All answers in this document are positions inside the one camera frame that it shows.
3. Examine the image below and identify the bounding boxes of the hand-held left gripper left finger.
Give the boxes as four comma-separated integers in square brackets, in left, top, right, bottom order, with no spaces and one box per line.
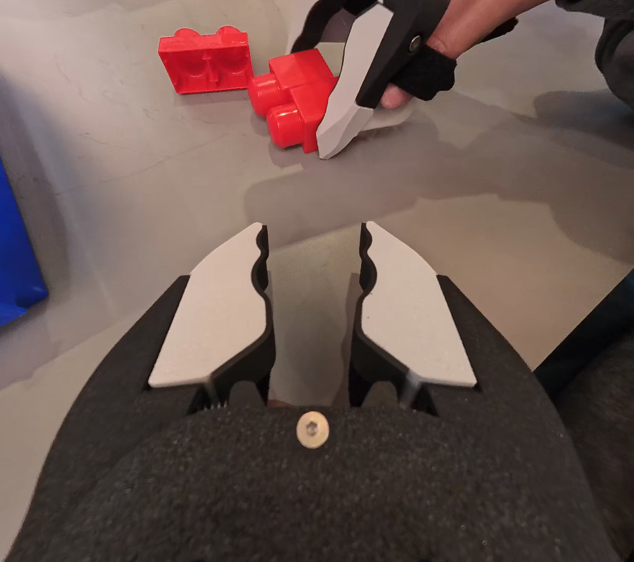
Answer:
[148,222,275,389]

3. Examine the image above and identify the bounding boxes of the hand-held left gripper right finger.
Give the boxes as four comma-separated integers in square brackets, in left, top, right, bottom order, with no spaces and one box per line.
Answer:
[348,221,477,409]

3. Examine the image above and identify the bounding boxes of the red two-stud block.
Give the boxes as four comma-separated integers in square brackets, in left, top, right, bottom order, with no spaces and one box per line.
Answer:
[158,25,253,96]

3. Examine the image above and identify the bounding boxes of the blue plastic bin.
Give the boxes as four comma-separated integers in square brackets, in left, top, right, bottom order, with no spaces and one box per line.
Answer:
[0,158,49,327]

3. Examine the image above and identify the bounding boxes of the grey desk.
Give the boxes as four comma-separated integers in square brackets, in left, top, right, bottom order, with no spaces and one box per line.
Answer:
[0,0,634,523]

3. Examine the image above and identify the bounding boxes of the person's dark trousers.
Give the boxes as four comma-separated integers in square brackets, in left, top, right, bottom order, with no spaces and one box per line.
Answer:
[535,270,634,562]

